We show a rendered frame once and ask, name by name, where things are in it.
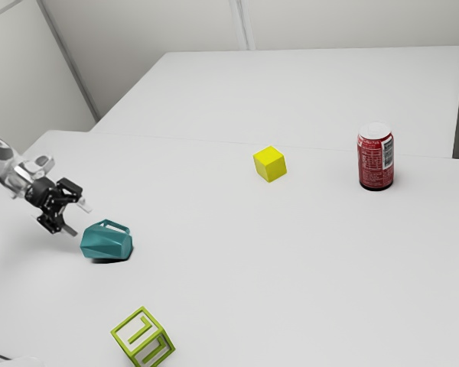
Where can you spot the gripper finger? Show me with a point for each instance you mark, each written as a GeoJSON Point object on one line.
{"type": "Point", "coordinates": [53, 221]}
{"type": "Point", "coordinates": [70, 193]}

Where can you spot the green and white letter block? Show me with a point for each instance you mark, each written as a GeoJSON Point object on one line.
{"type": "Point", "coordinates": [142, 338]}

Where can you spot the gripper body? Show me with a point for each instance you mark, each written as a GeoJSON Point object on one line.
{"type": "Point", "coordinates": [42, 193]}

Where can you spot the red soda can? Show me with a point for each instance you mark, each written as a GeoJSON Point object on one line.
{"type": "Point", "coordinates": [375, 158]}

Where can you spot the yellow cube block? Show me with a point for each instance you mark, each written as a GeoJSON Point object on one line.
{"type": "Point", "coordinates": [269, 163]}

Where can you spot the teal faceted mug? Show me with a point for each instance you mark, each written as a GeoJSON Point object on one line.
{"type": "Point", "coordinates": [105, 244]}

